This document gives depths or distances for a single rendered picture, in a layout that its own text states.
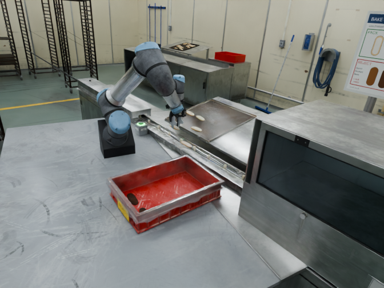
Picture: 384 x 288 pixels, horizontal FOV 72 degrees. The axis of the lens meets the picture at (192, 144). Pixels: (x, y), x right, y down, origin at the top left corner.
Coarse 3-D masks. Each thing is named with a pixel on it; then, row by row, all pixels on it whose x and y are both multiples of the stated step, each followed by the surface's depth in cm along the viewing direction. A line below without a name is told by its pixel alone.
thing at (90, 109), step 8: (80, 96) 302; (88, 96) 277; (128, 96) 285; (88, 104) 287; (96, 104) 269; (144, 104) 264; (88, 112) 294; (96, 112) 275; (152, 112) 244; (304, 272) 103; (312, 272) 99; (288, 280) 110; (296, 280) 107; (304, 280) 104; (312, 280) 101; (320, 280) 98
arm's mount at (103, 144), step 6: (102, 120) 165; (102, 126) 164; (102, 132) 163; (132, 132) 170; (102, 138) 162; (132, 138) 169; (102, 144) 161; (108, 144) 162; (126, 144) 166; (132, 144) 168; (102, 150) 165; (108, 150) 162; (114, 150) 164; (120, 150) 166; (126, 150) 168; (132, 150) 170; (108, 156) 164; (114, 156) 166
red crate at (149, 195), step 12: (168, 180) 146; (180, 180) 146; (192, 180) 147; (132, 192) 134; (144, 192) 135; (156, 192) 135; (168, 192) 136; (180, 192) 137; (216, 192) 132; (144, 204) 126; (156, 204) 127; (192, 204) 124; (204, 204) 128; (168, 216) 117; (144, 228) 111
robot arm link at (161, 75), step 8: (152, 72) 120; (160, 72) 120; (168, 72) 122; (152, 80) 122; (160, 80) 121; (168, 80) 123; (160, 88) 124; (168, 88) 125; (168, 96) 132; (176, 96) 144; (168, 104) 154; (176, 104) 153; (176, 112) 161
